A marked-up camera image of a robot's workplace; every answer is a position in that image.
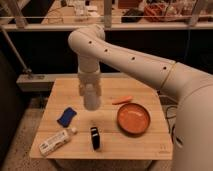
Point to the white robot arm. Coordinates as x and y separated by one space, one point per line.
191 88

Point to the wooden table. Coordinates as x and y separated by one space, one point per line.
154 144

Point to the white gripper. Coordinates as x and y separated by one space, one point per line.
89 78

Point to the grey metal rail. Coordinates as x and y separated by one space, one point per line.
26 70

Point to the white plastic bottle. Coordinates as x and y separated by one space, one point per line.
57 140

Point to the orange carrot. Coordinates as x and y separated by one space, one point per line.
122 100

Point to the blue sponge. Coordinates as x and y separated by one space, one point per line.
67 116

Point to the orange bowl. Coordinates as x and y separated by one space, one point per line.
133 118

